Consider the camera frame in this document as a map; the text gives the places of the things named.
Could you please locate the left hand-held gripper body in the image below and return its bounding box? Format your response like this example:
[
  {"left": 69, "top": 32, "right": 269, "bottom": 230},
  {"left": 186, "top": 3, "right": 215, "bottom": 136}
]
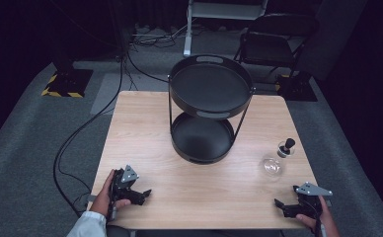
[{"left": 108, "top": 164, "right": 140, "bottom": 207}]

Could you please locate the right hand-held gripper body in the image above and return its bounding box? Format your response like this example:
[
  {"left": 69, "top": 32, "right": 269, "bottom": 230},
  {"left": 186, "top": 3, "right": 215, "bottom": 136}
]
[{"left": 292, "top": 181, "right": 334, "bottom": 219}]

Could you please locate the clear glass bottle black stopper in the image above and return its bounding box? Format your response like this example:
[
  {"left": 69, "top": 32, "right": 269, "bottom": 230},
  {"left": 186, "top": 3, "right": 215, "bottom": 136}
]
[{"left": 261, "top": 137, "right": 297, "bottom": 179}]

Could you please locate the black two-tier tray rack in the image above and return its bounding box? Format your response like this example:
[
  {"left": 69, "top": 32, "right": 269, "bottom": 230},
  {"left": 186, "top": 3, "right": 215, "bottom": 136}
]
[{"left": 167, "top": 53, "right": 257, "bottom": 165}]

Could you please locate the person's left hand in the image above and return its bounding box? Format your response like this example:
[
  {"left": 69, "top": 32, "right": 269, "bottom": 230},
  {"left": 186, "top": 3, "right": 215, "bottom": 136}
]
[{"left": 89, "top": 169, "right": 132, "bottom": 218}]

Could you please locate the person's right hand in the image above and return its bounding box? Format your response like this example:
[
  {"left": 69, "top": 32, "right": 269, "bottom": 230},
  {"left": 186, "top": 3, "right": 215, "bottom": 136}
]
[{"left": 295, "top": 195, "right": 342, "bottom": 237}]

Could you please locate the black yellow-striped stand base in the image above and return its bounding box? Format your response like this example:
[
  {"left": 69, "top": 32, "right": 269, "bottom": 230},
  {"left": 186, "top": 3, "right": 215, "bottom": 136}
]
[
  {"left": 40, "top": 68, "right": 94, "bottom": 99},
  {"left": 274, "top": 71, "right": 319, "bottom": 103}
]

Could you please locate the black folding chair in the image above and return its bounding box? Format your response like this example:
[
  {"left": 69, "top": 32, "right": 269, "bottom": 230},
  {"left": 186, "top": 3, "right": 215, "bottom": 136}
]
[{"left": 233, "top": 13, "right": 321, "bottom": 84}]

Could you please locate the grey curtain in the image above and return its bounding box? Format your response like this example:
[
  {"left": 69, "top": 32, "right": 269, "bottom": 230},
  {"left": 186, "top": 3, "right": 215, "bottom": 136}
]
[{"left": 297, "top": 0, "right": 369, "bottom": 81}]

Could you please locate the white metal stand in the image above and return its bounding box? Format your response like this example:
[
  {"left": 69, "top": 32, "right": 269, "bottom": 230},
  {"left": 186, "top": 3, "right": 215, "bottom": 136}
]
[{"left": 183, "top": 0, "right": 270, "bottom": 57}]

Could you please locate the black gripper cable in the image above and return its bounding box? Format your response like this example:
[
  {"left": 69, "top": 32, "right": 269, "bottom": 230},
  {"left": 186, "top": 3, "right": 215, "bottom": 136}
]
[{"left": 306, "top": 198, "right": 324, "bottom": 237}]

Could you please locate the long black floor cable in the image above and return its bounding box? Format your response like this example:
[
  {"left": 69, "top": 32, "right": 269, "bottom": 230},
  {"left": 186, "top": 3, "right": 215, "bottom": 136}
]
[{"left": 52, "top": 52, "right": 125, "bottom": 218}]

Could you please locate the bundle of floor cables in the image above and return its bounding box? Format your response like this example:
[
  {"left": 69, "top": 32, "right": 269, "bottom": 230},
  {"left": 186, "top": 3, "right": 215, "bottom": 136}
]
[{"left": 128, "top": 25, "right": 190, "bottom": 49}]

